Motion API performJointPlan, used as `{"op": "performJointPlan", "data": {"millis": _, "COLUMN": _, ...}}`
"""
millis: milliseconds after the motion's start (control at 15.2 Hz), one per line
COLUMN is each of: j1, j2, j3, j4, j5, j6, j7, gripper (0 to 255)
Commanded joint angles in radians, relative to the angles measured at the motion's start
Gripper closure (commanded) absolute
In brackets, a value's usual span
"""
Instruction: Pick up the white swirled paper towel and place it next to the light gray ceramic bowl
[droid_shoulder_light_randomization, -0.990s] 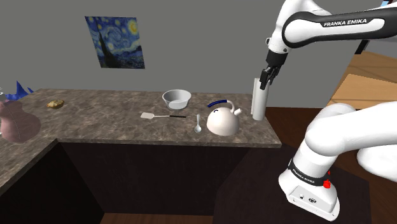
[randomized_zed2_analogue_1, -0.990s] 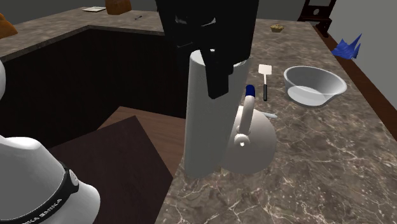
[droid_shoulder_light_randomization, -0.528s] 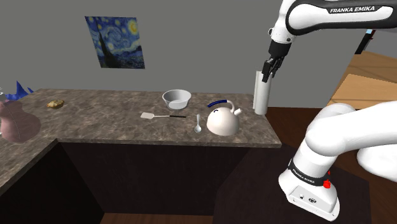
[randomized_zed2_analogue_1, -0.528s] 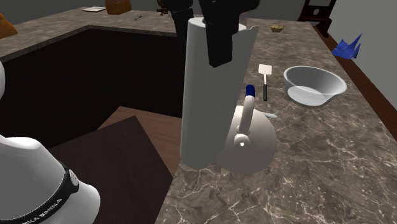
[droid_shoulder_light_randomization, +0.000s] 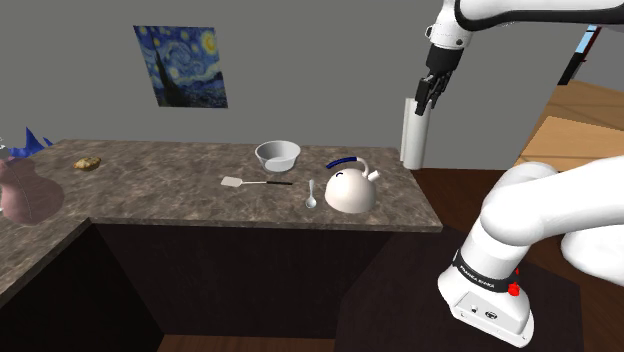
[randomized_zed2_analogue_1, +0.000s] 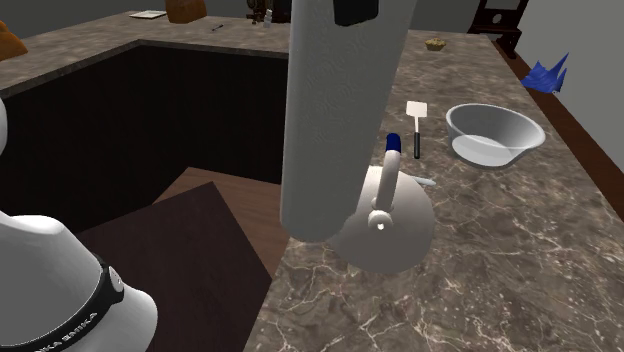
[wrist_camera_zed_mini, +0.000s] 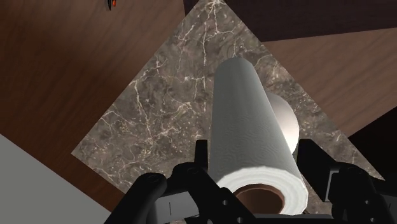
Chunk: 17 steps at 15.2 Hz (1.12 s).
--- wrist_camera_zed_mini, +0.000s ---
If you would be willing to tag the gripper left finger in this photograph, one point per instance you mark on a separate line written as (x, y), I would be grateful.
(198, 186)

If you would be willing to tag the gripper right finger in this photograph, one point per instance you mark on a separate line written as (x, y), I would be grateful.
(347, 186)

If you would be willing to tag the white paper towel roll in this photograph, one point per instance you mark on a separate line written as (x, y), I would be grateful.
(245, 124)

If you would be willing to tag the brown marble top table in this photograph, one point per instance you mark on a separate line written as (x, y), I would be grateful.
(167, 102)

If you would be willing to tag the small black orange object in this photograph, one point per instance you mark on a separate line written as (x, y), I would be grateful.
(110, 3)

